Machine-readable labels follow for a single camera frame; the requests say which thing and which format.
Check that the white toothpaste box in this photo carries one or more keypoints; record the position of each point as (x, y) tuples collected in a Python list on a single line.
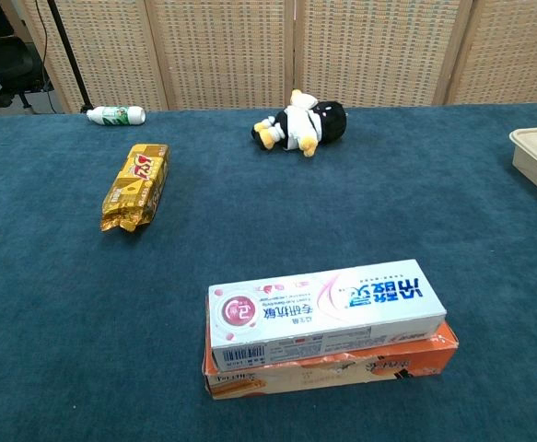
[(323, 304)]

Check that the orange cardboard box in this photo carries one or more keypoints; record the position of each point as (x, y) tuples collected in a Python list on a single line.
[(342, 374)]

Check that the black white plush toy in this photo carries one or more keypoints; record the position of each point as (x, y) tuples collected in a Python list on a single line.
[(328, 122)]

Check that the gold snack package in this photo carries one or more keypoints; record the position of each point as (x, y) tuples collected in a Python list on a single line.
[(134, 184)]

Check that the wicker folding screen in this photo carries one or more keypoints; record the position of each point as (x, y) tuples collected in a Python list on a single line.
[(222, 50)]

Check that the white bottle green label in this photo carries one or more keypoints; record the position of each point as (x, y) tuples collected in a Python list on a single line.
[(116, 115)]

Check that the blue felt table cover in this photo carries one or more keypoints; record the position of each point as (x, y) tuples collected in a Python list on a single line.
[(65, 322)]

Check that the black tripod stand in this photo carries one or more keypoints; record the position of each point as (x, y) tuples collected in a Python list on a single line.
[(66, 41)]

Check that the black office chair base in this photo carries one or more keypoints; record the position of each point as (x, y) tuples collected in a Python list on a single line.
[(1, 69)]

